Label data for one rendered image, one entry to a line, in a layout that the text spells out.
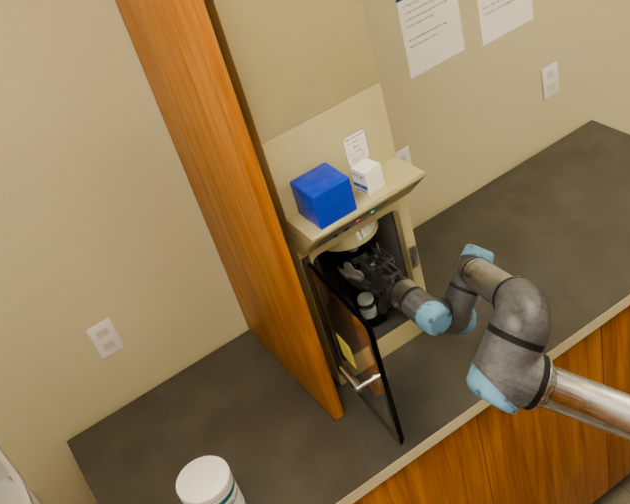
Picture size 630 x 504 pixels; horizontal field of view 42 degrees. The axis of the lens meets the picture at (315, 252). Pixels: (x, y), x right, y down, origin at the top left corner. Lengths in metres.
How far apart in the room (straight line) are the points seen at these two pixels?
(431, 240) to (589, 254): 0.49
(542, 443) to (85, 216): 1.42
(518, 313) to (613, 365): 0.99
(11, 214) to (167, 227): 0.41
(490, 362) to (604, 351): 0.91
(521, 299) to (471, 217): 1.10
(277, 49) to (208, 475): 0.97
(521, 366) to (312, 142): 0.67
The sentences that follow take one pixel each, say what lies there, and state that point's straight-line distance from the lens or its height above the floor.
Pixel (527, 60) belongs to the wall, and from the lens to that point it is 2.85.
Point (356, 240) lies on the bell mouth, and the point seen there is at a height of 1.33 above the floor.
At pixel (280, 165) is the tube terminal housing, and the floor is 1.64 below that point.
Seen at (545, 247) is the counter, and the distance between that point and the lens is 2.56.
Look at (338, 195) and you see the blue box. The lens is 1.82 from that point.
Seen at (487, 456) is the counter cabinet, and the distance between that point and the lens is 2.38.
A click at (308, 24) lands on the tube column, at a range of 1.78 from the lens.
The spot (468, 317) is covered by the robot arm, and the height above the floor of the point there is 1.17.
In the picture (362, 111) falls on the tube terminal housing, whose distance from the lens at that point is 1.91.
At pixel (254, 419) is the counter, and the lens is 2.27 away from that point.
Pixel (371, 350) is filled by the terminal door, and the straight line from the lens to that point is 1.79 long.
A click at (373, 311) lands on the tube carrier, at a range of 2.24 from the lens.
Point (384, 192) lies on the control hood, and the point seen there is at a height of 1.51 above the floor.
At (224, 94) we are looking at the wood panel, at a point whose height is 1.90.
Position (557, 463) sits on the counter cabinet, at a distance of 2.66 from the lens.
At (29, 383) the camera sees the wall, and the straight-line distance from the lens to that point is 2.38.
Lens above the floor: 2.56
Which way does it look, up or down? 36 degrees down
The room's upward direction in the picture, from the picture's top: 18 degrees counter-clockwise
